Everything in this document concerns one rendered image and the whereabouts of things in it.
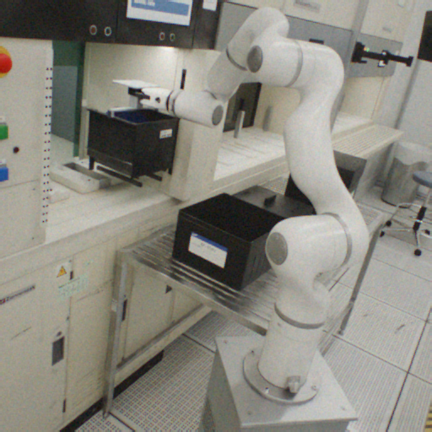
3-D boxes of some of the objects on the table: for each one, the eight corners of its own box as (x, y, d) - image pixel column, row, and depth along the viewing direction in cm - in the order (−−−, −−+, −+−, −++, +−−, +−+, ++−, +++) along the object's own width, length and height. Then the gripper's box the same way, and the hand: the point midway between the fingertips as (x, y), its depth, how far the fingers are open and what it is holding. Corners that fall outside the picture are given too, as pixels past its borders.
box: (337, 224, 205) (354, 171, 195) (279, 202, 216) (292, 152, 206) (352, 207, 229) (368, 159, 219) (299, 189, 240) (311, 143, 230)
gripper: (194, 89, 147) (150, 77, 155) (161, 91, 134) (116, 77, 141) (191, 112, 150) (148, 99, 158) (159, 116, 137) (114, 101, 144)
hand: (137, 90), depth 149 cm, fingers closed on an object, 3 cm apart
